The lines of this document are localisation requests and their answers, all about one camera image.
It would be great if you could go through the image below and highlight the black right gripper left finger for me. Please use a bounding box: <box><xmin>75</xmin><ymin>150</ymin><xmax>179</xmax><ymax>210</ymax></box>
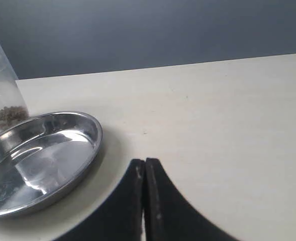
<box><xmin>57</xmin><ymin>159</ymin><xmax>145</xmax><ymax>241</ymax></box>

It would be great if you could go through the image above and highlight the round stainless steel plate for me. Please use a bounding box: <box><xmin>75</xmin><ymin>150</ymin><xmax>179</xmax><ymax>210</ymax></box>
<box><xmin>0</xmin><ymin>111</ymin><xmax>103</xmax><ymax>217</ymax></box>

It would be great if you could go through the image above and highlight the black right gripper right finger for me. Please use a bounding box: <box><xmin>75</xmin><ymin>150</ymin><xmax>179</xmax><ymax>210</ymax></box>
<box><xmin>144</xmin><ymin>158</ymin><xmax>236</xmax><ymax>240</ymax></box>

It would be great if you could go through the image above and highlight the clear plastic shaker bottle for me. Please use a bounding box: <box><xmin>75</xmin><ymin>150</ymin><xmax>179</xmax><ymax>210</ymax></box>
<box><xmin>0</xmin><ymin>45</ymin><xmax>29</xmax><ymax>131</ymax></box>

